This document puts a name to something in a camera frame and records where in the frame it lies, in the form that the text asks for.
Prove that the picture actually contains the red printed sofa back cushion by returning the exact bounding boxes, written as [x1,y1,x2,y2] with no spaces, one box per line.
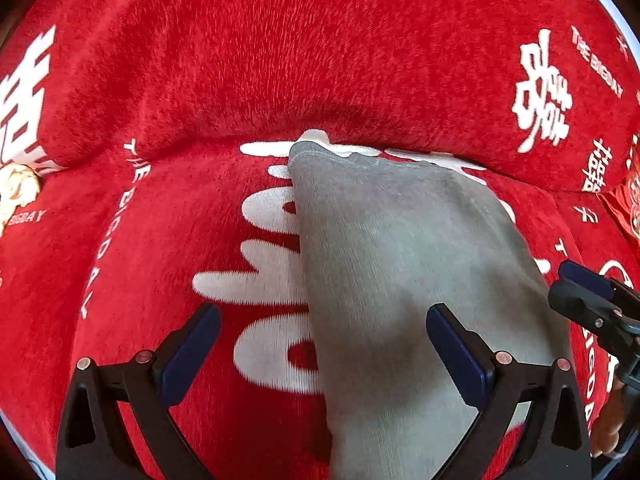
[0,0,640,196]

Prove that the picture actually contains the grey small clothes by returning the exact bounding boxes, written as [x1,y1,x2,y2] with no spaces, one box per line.
[289,140,573,480]

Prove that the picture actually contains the person's right hand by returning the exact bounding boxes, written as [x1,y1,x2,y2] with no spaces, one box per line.
[590,376,629,457]

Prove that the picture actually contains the cream plush toy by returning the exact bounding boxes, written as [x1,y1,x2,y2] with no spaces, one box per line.
[0,164,42,231]

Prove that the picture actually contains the red printed sofa seat cushion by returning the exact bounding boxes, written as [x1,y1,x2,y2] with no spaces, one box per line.
[0,130,640,480]

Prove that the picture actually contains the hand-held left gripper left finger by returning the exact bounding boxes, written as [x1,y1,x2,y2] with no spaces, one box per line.
[56,303,223,480]

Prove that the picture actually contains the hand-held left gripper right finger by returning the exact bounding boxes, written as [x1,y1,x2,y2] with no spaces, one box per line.
[426,303,593,480]

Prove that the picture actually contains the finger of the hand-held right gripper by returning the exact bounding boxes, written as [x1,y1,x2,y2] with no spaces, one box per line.
[548,281,640,351]
[557,260,640,311]

